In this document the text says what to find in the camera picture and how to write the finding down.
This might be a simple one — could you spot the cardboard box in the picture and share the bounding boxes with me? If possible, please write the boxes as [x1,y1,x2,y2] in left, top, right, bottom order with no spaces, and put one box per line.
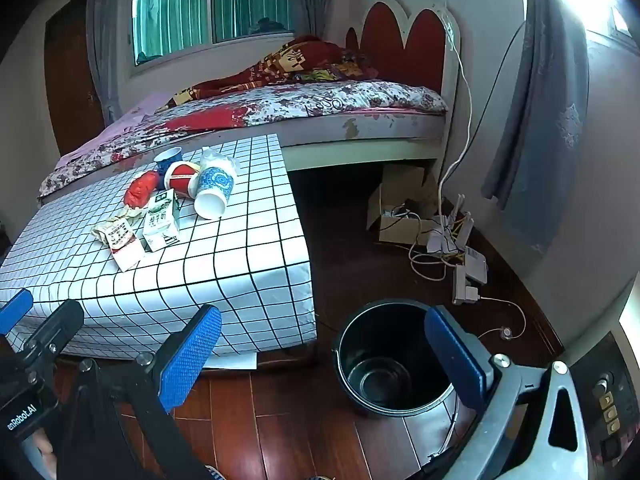
[367,165,451,246]

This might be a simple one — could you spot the window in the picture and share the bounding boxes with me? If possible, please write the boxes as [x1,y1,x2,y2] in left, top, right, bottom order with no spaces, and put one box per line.
[131,0,313,68]

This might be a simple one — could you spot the blue-grey patterned curtain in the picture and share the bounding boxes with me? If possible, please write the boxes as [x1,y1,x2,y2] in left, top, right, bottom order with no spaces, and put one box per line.
[482,0,591,256]

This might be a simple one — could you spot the green and white milk carton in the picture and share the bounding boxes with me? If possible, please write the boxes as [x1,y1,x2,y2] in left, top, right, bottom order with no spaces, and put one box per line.
[142,189,180,252]

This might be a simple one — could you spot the white power strip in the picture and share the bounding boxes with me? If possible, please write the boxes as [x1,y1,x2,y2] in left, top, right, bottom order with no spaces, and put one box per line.
[452,247,488,306]

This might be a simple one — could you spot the thin white cable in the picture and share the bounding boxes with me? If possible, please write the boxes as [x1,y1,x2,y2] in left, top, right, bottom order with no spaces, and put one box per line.
[472,295,527,341]

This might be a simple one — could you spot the floral bed sheet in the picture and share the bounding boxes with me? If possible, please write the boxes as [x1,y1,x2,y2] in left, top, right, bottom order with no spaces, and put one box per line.
[39,82,448,196]

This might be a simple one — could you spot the crumpled paper wrapper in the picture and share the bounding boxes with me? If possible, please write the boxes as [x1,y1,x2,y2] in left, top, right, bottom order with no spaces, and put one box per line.
[91,207,143,241]

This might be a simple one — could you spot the blue patterned paper cup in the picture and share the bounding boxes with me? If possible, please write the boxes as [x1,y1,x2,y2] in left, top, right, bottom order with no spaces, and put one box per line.
[193,166,237,220]

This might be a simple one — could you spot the table with checked cloth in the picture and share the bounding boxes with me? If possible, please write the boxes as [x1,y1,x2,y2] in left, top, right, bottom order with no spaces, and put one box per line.
[0,134,318,361]

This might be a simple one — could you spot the black panel with buttons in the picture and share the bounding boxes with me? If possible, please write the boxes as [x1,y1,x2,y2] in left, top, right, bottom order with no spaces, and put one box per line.
[570,332,636,466]

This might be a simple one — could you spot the red printed blanket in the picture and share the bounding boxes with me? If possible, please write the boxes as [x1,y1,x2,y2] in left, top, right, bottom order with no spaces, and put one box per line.
[167,35,381,106]

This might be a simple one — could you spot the black trash bin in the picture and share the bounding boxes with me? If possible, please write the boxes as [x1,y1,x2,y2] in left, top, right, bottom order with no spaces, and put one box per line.
[334,299,466,418]

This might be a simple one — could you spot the clear plastic bag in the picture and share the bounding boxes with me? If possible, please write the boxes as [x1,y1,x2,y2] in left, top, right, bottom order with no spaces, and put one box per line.
[200,146,241,173]

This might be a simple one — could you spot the person's left hand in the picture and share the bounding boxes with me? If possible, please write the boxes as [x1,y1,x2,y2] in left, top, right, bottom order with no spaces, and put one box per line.
[25,435,57,480]

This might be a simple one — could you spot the pink bed sheet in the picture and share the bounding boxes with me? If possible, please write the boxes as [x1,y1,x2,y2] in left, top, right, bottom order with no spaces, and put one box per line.
[52,91,173,171]

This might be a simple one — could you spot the red crumpled packet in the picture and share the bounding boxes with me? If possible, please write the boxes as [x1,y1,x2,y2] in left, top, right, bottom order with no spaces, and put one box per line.
[125,171,161,209]

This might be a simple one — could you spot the red and white paper cup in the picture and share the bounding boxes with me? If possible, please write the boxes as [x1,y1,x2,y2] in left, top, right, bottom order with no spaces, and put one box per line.
[164,161,202,200]

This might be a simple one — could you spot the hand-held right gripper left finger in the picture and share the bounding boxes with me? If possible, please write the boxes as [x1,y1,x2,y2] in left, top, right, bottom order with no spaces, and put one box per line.
[75,305,222,480]

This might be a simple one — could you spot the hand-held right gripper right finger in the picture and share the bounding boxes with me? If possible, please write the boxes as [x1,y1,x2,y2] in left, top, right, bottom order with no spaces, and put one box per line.
[422,306,603,480]

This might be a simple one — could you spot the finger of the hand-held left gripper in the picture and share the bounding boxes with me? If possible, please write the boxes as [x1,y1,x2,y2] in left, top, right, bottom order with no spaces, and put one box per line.
[22,300,85,361]
[0,289,34,336]

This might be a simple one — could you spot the brown wooden door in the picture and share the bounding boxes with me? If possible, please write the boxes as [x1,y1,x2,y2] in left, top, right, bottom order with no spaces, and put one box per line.
[45,0,106,156]

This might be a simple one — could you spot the blue paper bowl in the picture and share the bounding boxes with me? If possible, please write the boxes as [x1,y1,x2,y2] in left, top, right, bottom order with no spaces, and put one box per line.
[152,146,183,177]

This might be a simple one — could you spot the white and red small box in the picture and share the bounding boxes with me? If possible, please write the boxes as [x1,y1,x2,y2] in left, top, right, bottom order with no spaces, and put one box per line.
[107,222,146,272]

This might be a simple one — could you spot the bed with red headboard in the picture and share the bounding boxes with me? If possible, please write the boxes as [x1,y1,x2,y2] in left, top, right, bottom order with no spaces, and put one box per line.
[39,2,461,206]

